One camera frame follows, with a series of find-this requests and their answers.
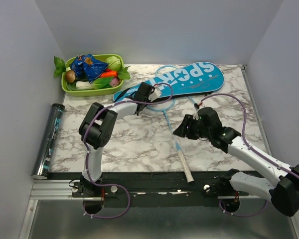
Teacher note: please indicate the blue snack bag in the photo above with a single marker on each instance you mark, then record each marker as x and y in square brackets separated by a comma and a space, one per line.
[88, 67]

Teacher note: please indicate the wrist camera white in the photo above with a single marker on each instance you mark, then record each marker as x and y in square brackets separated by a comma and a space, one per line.
[197, 107]
[155, 94]

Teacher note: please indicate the green leaf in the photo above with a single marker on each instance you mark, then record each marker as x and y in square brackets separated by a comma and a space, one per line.
[123, 73]
[60, 66]

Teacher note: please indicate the blue badminton racket front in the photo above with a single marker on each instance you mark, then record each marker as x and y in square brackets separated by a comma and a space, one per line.
[164, 108]

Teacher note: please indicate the green leaf left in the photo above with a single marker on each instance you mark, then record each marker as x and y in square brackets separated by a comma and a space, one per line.
[60, 66]

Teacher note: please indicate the black shuttlecock tube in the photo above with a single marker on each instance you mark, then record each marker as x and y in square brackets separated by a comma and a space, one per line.
[43, 161]

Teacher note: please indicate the green plastic basket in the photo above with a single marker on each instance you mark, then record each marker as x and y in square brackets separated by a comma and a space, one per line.
[93, 92]

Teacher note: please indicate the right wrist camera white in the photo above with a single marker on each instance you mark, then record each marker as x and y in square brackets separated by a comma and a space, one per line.
[197, 107]

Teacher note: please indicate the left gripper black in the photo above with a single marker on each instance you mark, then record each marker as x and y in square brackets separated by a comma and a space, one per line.
[147, 99]

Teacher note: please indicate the green cabbage toy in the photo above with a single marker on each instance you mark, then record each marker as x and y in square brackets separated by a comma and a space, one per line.
[114, 63]

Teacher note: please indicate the pink onion toy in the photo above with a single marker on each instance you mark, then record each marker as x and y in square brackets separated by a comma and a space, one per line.
[114, 82]

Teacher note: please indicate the blue racket cover bag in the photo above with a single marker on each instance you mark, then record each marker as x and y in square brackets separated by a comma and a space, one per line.
[193, 79]

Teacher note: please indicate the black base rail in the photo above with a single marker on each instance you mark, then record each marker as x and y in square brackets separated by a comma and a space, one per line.
[144, 189]

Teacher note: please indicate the green leafy vegetable toy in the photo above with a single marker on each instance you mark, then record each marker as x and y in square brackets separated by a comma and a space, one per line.
[102, 83]

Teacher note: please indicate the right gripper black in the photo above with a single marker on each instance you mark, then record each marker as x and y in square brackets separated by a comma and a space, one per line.
[182, 131]

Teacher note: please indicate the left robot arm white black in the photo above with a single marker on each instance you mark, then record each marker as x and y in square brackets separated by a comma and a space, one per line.
[96, 130]

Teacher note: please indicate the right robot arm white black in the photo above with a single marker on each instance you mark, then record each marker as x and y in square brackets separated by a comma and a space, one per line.
[279, 182]

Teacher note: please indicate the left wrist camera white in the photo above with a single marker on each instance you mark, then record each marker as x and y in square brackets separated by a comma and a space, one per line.
[155, 94]

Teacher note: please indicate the green leaf right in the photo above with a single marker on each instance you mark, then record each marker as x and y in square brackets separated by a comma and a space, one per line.
[123, 73]

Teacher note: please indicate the orange carrot toy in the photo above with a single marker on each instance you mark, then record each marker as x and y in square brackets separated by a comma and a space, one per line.
[109, 74]

